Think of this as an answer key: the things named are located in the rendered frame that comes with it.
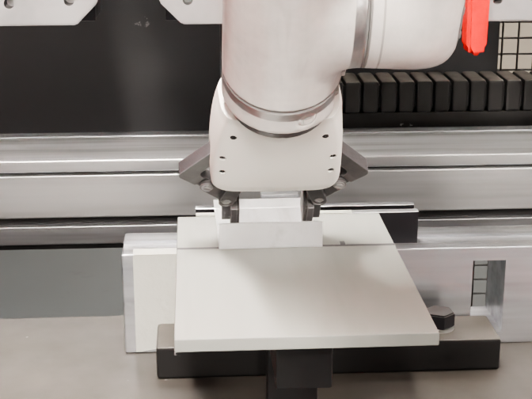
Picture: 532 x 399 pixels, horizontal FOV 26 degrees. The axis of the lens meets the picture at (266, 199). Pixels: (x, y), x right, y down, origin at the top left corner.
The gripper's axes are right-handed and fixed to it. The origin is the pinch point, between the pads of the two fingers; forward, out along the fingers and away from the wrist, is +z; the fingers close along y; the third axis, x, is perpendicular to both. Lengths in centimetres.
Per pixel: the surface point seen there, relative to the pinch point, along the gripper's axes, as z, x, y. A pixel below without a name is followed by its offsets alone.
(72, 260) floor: 250, -138, 47
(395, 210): 6.7, -3.6, -11.8
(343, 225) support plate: 4.1, -0.6, -6.5
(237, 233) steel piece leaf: -0.5, 2.8, 2.9
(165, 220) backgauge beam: 29.4, -17.0, 9.7
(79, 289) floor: 234, -119, 43
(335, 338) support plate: -10.5, 17.2, -3.1
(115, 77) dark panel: 38, -44, 16
